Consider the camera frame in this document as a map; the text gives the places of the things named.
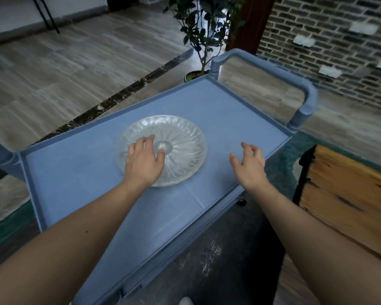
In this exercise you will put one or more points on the person's left hand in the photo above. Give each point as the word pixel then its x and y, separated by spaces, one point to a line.
pixel 143 168

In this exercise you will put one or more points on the person's left thumb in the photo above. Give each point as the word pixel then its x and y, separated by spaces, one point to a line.
pixel 161 155

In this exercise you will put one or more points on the dark plant pot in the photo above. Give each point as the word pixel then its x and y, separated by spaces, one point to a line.
pixel 193 76

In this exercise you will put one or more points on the green leafy plant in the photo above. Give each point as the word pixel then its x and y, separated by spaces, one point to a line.
pixel 206 25

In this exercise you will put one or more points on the black cart wheel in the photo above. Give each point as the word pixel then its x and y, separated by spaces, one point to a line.
pixel 241 201

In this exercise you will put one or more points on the brown wooden door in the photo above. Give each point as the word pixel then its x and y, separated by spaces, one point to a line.
pixel 249 22

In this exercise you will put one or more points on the blue plastic service cart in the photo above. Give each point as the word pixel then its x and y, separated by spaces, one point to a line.
pixel 209 117

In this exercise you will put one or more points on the person's right hand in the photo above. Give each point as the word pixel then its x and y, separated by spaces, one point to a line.
pixel 250 173

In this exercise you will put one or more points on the person's left forearm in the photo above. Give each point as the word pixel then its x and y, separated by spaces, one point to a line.
pixel 69 244

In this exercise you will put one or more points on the clear ribbed glass plate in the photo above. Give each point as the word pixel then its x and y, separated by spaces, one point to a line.
pixel 181 149

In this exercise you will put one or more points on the person's left middle finger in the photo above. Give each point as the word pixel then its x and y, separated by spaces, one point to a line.
pixel 140 145

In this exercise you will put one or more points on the black metal stand legs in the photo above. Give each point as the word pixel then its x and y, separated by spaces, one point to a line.
pixel 47 14

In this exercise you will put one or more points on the person's right forearm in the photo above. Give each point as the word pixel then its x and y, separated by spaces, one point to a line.
pixel 320 250

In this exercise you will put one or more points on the wooden table with black edge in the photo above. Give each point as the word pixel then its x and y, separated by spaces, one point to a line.
pixel 346 193

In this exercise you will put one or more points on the person's right thumb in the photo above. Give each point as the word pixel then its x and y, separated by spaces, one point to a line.
pixel 234 160

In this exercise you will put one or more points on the white shoe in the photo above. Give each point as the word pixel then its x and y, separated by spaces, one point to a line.
pixel 186 301

